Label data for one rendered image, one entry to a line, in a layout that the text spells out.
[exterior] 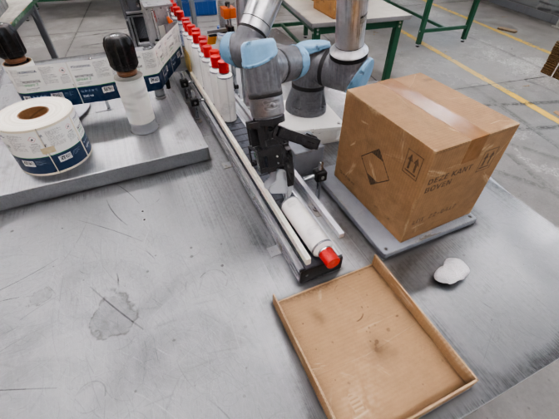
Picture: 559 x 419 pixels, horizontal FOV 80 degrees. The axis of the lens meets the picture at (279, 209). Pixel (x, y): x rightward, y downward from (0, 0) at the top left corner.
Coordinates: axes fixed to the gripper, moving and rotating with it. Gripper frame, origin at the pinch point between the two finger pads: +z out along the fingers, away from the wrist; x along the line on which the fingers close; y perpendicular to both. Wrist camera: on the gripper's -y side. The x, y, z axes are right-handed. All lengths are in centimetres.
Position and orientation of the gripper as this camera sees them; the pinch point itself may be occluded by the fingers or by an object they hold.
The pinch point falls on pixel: (288, 194)
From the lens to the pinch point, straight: 83.9
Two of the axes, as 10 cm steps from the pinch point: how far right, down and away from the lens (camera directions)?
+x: 3.8, 3.6, -8.5
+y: -9.1, 2.9, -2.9
